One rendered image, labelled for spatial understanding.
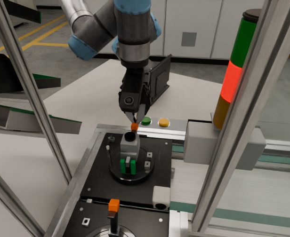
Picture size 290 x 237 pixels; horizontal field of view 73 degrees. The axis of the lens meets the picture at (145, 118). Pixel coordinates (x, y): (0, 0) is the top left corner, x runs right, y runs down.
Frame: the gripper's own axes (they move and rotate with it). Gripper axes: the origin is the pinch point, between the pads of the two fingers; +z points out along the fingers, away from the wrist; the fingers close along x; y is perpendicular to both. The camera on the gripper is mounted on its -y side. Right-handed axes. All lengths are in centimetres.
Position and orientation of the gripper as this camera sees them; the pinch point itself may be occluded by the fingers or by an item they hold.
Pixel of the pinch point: (135, 122)
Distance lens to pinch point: 60.7
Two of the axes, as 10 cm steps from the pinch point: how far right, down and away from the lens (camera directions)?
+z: 0.0, 7.7, 6.4
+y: 1.3, -6.3, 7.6
